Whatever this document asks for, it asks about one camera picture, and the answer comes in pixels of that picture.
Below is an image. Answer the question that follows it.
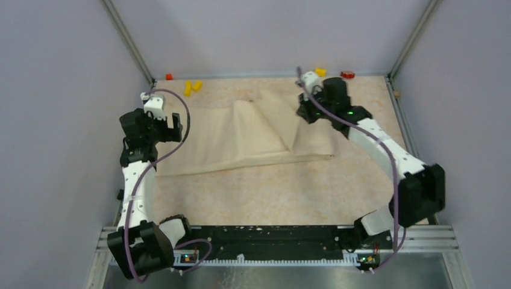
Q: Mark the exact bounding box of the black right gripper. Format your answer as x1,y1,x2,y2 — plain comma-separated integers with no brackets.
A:
298,87,335,125

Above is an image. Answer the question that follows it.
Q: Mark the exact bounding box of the beige wrapping cloth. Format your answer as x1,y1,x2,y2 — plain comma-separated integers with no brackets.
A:
156,90,338,176

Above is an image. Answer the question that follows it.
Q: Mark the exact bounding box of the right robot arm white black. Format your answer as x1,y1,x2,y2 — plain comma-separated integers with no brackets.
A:
296,72,445,248

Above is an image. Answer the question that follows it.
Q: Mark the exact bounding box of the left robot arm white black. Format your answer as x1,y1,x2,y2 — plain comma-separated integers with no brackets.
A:
107,108,193,282

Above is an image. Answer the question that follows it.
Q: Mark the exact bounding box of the red object at back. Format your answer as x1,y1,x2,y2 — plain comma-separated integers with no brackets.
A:
340,70,356,79

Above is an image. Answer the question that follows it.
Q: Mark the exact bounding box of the yellow block at back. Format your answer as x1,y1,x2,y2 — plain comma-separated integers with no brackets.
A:
315,67,327,77

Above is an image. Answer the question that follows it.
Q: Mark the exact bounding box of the yellow block left one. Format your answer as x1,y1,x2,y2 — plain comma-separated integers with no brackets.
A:
183,81,192,97

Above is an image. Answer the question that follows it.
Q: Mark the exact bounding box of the yellow block left two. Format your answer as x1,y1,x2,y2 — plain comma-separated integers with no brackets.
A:
191,81,203,92

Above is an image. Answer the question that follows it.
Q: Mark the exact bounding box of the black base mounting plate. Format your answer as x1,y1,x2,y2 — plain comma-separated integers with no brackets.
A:
184,225,393,261

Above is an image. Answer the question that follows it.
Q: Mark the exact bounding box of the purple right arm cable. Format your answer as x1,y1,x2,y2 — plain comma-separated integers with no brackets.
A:
295,66,407,273

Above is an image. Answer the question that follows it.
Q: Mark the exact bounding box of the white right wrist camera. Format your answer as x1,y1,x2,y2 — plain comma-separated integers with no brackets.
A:
300,71,323,95

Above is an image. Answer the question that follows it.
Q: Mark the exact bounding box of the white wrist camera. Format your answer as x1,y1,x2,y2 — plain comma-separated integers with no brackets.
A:
140,93,167,120
300,71,323,95

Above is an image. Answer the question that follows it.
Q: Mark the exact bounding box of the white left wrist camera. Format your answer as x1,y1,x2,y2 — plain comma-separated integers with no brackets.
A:
140,93,167,120

